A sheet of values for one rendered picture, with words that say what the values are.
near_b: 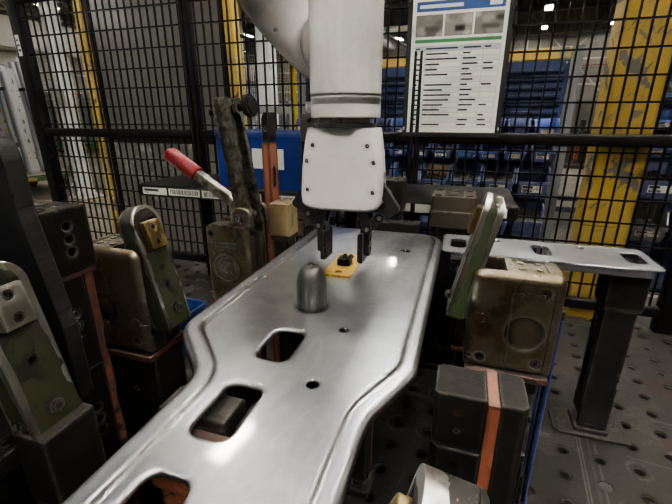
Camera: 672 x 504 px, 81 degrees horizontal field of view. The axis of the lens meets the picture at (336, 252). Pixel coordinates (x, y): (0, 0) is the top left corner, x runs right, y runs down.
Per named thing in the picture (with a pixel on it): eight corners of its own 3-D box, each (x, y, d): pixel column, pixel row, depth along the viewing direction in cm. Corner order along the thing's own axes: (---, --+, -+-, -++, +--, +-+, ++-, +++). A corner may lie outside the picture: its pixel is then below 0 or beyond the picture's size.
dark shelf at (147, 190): (517, 222, 76) (519, 207, 75) (137, 195, 101) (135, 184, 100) (507, 200, 96) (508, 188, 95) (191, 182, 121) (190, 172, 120)
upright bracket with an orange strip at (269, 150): (281, 389, 75) (267, 112, 59) (275, 387, 76) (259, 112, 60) (288, 379, 78) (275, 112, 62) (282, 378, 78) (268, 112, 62)
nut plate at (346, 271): (350, 278, 49) (350, 270, 49) (321, 275, 50) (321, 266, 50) (365, 257, 57) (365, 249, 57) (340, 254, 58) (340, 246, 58)
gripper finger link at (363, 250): (357, 213, 49) (356, 264, 51) (382, 215, 48) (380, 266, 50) (363, 208, 52) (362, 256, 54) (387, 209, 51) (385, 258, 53)
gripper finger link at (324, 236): (301, 209, 51) (303, 258, 53) (324, 211, 50) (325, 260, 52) (310, 204, 54) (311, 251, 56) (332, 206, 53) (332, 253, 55)
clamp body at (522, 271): (534, 559, 47) (597, 290, 35) (431, 529, 50) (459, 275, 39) (524, 493, 55) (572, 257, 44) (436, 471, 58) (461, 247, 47)
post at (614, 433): (631, 447, 62) (683, 277, 53) (553, 431, 65) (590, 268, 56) (617, 419, 68) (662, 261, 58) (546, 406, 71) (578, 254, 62)
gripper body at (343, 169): (293, 114, 46) (296, 210, 49) (381, 114, 43) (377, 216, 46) (316, 115, 52) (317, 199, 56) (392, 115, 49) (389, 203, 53)
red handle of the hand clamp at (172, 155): (250, 214, 53) (159, 146, 54) (243, 227, 54) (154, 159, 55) (264, 208, 57) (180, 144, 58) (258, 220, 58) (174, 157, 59)
